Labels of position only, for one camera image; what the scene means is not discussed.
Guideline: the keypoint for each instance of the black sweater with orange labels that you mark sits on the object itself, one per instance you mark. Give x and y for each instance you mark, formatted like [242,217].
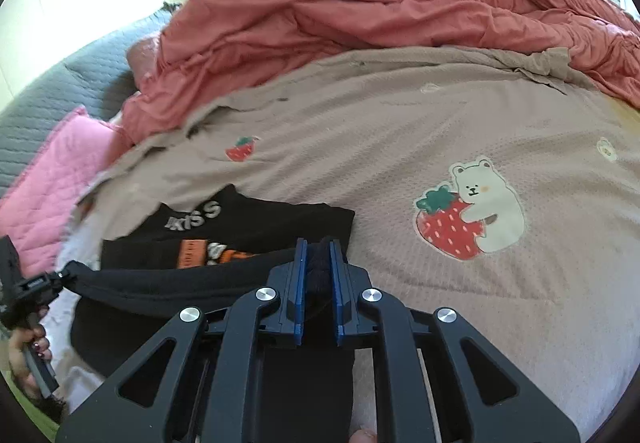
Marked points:
[225,228]

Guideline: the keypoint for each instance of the pink quilted blanket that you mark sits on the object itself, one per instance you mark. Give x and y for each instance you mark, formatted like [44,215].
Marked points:
[50,183]

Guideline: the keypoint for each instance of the dusty pink pillow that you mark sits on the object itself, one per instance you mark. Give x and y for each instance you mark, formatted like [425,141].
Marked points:
[142,58]

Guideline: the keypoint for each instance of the person's right hand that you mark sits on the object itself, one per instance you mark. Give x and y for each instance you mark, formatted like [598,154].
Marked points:
[362,436]

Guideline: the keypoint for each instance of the person's left hand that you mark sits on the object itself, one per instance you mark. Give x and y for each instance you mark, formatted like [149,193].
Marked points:
[25,363]

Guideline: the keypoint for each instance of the grey quilted headboard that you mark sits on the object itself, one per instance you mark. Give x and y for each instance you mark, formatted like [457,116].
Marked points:
[60,98]

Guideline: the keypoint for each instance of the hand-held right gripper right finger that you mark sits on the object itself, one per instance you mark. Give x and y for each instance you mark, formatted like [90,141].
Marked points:
[336,288]

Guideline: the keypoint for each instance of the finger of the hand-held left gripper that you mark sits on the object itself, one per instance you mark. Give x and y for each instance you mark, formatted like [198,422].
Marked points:
[42,285]

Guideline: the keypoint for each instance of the beige bear print blanket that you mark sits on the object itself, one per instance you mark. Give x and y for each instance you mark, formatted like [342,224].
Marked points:
[425,123]

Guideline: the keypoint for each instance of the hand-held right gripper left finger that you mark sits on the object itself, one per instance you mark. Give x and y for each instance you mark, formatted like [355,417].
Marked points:
[299,288]

